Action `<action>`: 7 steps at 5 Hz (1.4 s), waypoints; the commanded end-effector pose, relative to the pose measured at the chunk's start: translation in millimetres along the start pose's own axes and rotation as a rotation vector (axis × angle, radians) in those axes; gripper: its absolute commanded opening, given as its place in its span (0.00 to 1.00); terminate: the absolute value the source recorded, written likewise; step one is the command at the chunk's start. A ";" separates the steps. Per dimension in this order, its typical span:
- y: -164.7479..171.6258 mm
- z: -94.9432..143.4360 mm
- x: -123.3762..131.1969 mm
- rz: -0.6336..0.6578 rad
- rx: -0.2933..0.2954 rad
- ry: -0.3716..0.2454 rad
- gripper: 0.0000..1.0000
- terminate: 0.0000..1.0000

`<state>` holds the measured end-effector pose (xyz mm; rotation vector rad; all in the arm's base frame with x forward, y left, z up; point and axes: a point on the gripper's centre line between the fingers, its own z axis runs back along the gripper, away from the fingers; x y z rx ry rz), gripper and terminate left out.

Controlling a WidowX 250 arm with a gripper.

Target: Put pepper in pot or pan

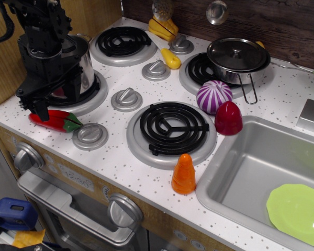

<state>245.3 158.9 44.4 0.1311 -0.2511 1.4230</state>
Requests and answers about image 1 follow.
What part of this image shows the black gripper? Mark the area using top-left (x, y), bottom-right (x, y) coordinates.
top-left (16, 36), bottom-right (81, 121)

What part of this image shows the red toy chili pepper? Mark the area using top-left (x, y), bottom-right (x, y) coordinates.
top-left (28, 110), bottom-right (83, 133)

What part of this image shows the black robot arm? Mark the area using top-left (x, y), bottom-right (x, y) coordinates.
top-left (0, 1), bottom-right (83, 121)

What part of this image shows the tall steel pot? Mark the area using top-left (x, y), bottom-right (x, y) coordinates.
top-left (50, 35), bottom-right (94, 98)

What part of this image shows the dark red toy eggplant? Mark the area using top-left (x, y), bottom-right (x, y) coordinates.
top-left (215, 101), bottom-right (243, 135)

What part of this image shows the steel pan with lid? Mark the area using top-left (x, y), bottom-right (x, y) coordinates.
top-left (207, 38), bottom-right (271, 105)

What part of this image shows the silver stove knob front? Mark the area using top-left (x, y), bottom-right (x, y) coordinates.
top-left (72, 123), bottom-right (108, 151)

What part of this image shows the silver stove knob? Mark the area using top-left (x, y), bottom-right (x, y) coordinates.
top-left (169, 35), bottom-right (194, 55)
top-left (141, 60), bottom-right (171, 82)
top-left (72, 123), bottom-right (108, 151)
top-left (111, 87), bottom-right (143, 112)

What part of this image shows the left silver oven knob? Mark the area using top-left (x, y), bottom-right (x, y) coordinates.
top-left (14, 142), bottom-right (45, 172)

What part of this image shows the silver oven knob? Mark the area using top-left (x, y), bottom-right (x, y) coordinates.
top-left (107, 193), bottom-right (143, 231)
top-left (14, 142), bottom-right (45, 172)

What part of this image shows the silver stove knob middle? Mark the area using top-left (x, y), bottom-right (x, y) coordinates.
top-left (111, 87), bottom-right (143, 112)

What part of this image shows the back left black burner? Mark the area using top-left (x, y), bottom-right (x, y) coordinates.
top-left (96, 27), bottom-right (152, 56)

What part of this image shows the silver stove knob upper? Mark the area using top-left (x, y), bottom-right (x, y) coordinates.
top-left (141, 60), bottom-right (171, 82)

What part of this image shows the front right black burner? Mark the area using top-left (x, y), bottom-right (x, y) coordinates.
top-left (139, 102), bottom-right (211, 156)

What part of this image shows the blue clamp tool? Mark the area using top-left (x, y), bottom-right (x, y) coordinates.
top-left (0, 197), bottom-right (38, 231)

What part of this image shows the yellow toy banana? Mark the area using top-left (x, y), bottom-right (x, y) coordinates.
top-left (148, 16), bottom-right (178, 42)

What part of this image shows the right silver oven knob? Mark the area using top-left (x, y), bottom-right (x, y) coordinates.
top-left (107, 193), bottom-right (143, 231)

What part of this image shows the silver stove knob back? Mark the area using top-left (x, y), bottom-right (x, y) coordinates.
top-left (169, 35), bottom-right (194, 55)

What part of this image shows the hanging slotted steel spoon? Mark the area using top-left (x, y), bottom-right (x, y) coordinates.
top-left (152, 0), bottom-right (174, 21)

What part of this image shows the back right black burner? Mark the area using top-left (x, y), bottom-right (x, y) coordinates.
top-left (187, 52), bottom-right (241, 87)

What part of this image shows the yellow cloth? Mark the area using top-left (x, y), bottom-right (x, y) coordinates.
top-left (12, 230), bottom-right (46, 248)

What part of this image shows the orange toy carrot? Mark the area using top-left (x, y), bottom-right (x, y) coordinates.
top-left (171, 154), bottom-right (196, 195)

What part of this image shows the purple striped toy onion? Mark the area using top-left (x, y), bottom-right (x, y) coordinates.
top-left (196, 81), bottom-right (233, 115)

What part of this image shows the hanging steel ladle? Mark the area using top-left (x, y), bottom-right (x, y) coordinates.
top-left (206, 1), bottom-right (229, 25)

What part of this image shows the silver sink basin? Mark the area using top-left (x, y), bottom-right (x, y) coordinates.
top-left (196, 116), bottom-right (314, 250)

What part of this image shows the silver faucet base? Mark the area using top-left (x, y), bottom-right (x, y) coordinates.
top-left (297, 99), bottom-right (314, 132)

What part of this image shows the green plastic plate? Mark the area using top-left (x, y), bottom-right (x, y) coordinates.
top-left (266, 184), bottom-right (314, 246)

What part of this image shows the silver oven door handle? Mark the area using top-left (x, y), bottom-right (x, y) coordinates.
top-left (18, 172), bottom-right (141, 250)

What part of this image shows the yellow handled toy knife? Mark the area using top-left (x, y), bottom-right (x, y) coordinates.
top-left (145, 31), bottom-right (181, 70)

